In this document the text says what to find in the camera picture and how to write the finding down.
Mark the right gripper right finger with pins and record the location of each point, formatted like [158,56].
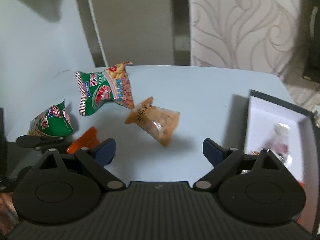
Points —
[224,162]

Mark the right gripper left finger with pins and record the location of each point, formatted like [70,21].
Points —
[94,162]

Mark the orange snack packet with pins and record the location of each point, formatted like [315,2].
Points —
[88,140]

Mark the green prawn cracker bag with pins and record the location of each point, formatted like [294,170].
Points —
[53,122]
[97,88]

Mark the clear tan biscuit packet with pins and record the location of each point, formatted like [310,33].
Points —
[158,122]

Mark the pink clear small packet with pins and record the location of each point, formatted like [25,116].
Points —
[278,143]

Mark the black shallow cardboard box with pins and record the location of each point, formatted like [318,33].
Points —
[293,136]

